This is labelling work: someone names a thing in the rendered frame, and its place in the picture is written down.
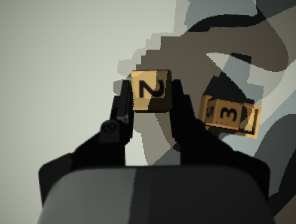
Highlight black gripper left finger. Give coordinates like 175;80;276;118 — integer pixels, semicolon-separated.
38;80;134;208

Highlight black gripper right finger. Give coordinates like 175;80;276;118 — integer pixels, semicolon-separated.
169;79;270;204

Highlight tan cube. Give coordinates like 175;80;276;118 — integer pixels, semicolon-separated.
204;98;243;130
131;70;172;113

